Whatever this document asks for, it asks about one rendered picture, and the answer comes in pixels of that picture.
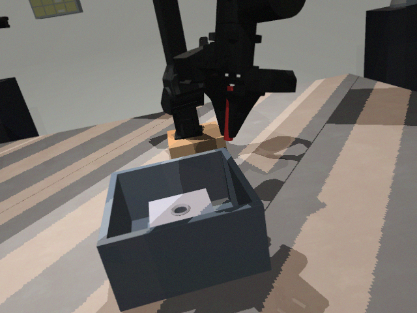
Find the red peg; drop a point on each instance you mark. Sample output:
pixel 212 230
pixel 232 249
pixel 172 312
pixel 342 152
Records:
pixel 226 132

